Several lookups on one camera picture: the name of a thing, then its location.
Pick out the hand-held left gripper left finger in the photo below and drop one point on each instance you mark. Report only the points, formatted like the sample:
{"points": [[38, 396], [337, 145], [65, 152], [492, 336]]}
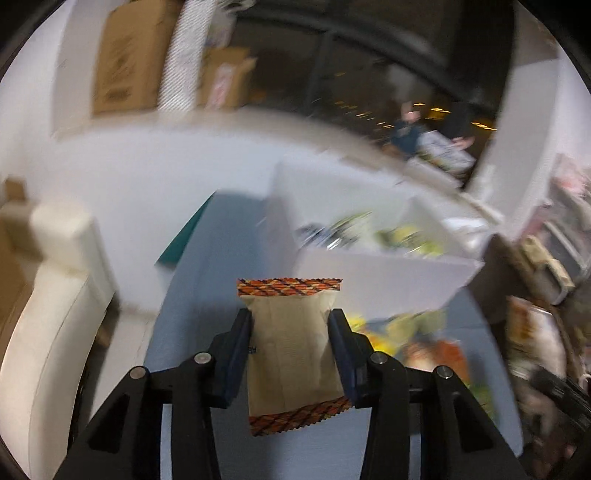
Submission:
{"points": [[236, 355]]}

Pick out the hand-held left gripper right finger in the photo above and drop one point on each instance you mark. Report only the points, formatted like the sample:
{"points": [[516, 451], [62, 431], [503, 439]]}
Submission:
{"points": [[344, 360]]}

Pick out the beige snack packet plaid edges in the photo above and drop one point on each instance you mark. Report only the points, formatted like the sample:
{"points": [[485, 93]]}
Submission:
{"points": [[291, 350]]}

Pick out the white storage box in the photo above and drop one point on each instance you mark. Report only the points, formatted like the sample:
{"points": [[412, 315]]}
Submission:
{"points": [[383, 286]]}

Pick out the white orange snack packet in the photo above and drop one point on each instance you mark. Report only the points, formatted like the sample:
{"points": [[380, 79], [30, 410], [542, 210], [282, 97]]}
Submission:
{"points": [[535, 337]]}

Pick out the pile of colourful snack packets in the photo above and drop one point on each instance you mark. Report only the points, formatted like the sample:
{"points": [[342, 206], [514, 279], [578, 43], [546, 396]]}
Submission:
{"points": [[429, 355]]}

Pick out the dark snack packets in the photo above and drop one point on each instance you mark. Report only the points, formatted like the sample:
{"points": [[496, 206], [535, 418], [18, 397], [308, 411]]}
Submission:
{"points": [[332, 230]]}

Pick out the teal panel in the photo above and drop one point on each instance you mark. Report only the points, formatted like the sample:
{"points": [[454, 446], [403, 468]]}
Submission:
{"points": [[184, 230]]}

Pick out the yellow green snack packets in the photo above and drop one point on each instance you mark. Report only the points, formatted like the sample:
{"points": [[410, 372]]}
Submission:
{"points": [[411, 240]]}

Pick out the cream armchair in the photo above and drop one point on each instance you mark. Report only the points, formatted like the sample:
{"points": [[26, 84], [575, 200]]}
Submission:
{"points": [[51, 323]]}

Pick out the white printed carton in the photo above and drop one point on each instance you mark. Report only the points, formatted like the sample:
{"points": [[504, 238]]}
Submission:
{"points": [[445, 152]]}

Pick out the brown cardboard box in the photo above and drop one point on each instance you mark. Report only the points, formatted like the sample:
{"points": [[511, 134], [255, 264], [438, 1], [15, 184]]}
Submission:
{"points": [[10, 258]]}

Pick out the small cardboard box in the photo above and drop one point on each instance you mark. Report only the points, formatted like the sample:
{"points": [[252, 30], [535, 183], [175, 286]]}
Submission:
{"points": [[226, 78]]}

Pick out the white patterned bag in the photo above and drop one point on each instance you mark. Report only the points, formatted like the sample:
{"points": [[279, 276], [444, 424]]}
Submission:
{"points": [[184, 55]]}

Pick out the large cardboard box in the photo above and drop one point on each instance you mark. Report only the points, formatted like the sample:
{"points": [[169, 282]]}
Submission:
{"points": [[131, 55]]}

